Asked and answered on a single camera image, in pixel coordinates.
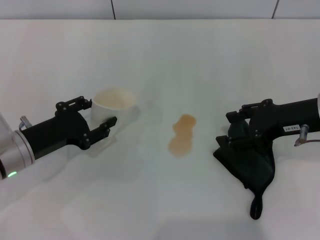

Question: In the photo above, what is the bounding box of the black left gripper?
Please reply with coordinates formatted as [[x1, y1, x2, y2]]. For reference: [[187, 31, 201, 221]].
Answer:
[[19, 95, 118, 161]]

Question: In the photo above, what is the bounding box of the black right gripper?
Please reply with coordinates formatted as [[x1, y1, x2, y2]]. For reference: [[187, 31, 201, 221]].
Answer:
[[215, 97, 320, 152]]

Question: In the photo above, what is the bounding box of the white paper cup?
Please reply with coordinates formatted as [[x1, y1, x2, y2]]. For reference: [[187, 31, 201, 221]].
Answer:
[[89, 86, 138, 131]]

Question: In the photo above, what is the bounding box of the dark blue rag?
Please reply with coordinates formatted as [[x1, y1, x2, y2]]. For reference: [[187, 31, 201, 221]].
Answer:
[[212, 117, 277, 221]]

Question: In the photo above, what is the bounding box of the brown water stain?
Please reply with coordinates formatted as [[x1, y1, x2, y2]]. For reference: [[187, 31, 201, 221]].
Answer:
[[167, 114, 198, 159]]

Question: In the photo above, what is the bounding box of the right gripper cable with plug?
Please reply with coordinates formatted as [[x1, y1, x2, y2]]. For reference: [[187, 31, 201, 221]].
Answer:
[[293, 123, 320, 148]]

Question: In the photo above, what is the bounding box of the gripper cable with plug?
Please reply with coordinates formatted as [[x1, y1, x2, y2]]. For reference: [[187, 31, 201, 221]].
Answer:
[[19, 115, 31, 131], [293, 123, 320, 148]]

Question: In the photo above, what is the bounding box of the left gripper cable with plug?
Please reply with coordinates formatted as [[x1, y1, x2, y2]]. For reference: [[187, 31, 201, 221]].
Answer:
[[19, 115, 31, 131]]

